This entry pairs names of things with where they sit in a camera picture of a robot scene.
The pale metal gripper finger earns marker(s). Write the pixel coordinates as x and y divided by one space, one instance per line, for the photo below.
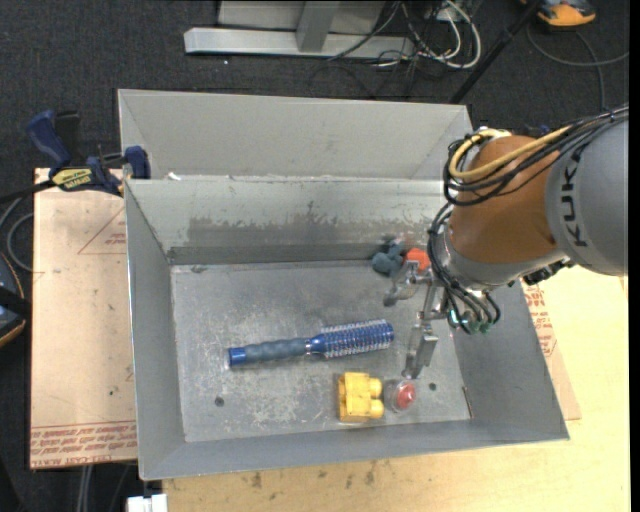
423 350
406 286

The orange plastic piece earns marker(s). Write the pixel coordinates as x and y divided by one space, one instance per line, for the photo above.
418 258

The grey-blue soft toy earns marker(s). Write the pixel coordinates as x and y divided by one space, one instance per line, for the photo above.
386 260

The red ball in clear cup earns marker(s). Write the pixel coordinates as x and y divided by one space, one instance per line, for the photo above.
403 395

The yellow toy block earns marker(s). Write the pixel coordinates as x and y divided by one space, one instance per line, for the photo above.
357 397

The blue hairbrush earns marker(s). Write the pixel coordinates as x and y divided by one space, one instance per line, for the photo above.
310 344

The grey metal bin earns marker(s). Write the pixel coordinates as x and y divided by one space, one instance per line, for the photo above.
280 295

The brown cardboard board red print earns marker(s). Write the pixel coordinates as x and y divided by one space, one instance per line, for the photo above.
80 310

